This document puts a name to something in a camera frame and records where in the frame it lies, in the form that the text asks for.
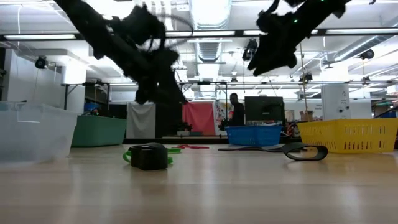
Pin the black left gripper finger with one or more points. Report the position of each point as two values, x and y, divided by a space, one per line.
175 93
149 96

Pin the small background robot arm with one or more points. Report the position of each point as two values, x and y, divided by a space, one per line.
223 125
186 126

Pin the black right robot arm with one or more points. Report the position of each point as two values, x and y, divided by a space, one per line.
317 12

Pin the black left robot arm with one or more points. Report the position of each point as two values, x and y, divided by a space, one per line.
93 28

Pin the green rubber band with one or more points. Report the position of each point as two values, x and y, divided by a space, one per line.
126 157
174 151

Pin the grey hanging cloth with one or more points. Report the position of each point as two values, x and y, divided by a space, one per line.
140 121

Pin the pink hanging cloth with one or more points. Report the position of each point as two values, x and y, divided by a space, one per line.
199 116

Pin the thin wooden pole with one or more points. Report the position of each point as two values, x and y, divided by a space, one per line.
304 93

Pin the black monitor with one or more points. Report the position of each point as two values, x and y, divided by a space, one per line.
264 110

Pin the floral hanging cloth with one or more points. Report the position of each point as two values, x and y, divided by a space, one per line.
220 113

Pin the ceiling air vent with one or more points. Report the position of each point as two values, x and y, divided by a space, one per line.
209 51

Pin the person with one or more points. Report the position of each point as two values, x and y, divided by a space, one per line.
237 112

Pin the cardboard box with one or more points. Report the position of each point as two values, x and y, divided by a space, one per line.
308 116

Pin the blue storage bin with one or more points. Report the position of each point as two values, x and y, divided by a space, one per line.
91 108

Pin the white cylindrical appliance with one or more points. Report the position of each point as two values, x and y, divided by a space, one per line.
334 102

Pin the teal plastic basket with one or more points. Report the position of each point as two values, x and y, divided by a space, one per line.
99 130

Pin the long ceiling light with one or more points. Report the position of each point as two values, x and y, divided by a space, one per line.
40 36
211 33
360 31

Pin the blue plastic basket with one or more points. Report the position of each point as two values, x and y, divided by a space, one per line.
255 135

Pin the yellow plastic basket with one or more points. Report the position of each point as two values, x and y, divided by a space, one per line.
342 146

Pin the black slanted rod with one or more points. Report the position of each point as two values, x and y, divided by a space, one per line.
387 112

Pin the blue box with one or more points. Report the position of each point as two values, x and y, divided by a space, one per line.
388 114

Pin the clear plastic bin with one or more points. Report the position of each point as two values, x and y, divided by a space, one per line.
37 137

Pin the black ceiling camera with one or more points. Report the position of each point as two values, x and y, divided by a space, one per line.
250 49
306 77
367 54
41 63

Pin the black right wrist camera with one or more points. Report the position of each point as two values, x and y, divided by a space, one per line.
295 2

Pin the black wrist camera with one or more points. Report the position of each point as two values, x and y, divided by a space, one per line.
140 23
295 2

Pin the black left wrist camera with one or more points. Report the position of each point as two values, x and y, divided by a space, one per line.
140 23

